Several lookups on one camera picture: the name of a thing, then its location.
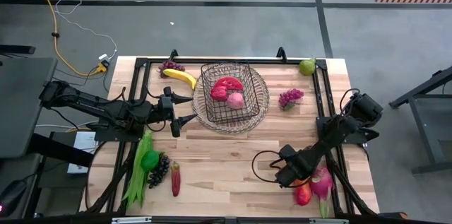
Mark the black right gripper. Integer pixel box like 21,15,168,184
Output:
275,147,325,187

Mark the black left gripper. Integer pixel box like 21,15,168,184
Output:
150,86,198,138

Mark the pink dragon fruit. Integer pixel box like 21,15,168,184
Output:
309,167,335,219

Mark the red round fruit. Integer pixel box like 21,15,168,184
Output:
295,183,313,206

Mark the yellow banana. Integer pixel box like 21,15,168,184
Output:
162,68,198,90

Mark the red bell pepper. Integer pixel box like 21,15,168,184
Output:
210,86,229,102

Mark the dark red grape bunch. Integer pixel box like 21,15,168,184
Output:
157,60,186,78

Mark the black wire basket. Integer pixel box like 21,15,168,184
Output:
200,61,262,125

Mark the green lime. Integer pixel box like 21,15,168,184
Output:
140,150,160,172

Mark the pink peach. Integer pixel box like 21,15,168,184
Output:
225,92,245,110

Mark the red watermelon slice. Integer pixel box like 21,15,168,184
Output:
213,76,244,93

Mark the black grape bunch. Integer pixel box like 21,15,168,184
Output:
146,153,172,189

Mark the pink grape bunch with leaf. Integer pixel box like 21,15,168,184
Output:
278,88,305,111

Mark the green pear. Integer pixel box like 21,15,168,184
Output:
299,57,317,77

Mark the round woven placemat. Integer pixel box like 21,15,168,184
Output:
191,66,270,135

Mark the red chili pepper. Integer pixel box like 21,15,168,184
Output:
170,162,182,197

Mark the white device box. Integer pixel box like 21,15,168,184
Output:
66,131,100,175

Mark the grey desk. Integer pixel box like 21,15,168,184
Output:
0,57,58,160

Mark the black computer mouse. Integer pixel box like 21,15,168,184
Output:
0,177,28,218

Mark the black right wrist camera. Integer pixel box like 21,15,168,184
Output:
280,143,298,161

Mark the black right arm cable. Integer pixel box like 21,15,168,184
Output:
251,150,283,184

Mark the black aluminium table frame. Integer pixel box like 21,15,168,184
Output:
79,46,381,218

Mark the thin white cable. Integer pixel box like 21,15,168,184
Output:
54,0,118,59

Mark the black desk frame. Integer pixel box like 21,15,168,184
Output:
388,64,452,175

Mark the yellow cable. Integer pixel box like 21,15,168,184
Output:
25,0,108,77

